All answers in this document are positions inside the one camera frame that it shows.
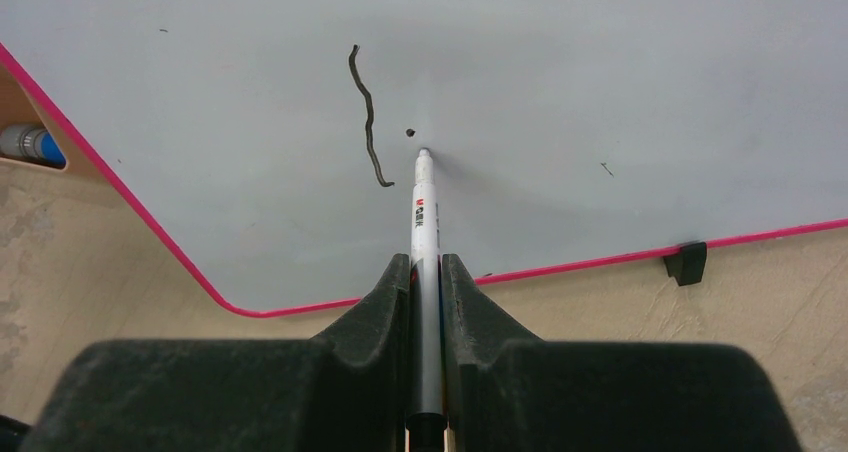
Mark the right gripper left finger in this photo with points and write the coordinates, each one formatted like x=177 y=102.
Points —
x=343 y=389

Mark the white whiteboard marker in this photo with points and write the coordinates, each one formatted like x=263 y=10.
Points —
x=426 y=421

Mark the left black whiteboard foot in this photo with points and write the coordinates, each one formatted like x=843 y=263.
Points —
x=687 y=265

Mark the blue small item in tray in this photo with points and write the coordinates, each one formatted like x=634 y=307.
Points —
x=31 y=143

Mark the orange plastic file organizer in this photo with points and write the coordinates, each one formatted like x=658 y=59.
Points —
x=18 y=108

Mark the pink-framed whiteboard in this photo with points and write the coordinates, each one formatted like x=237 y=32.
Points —
x=270 y=143

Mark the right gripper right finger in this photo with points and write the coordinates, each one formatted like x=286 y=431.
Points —
x=510 y=390

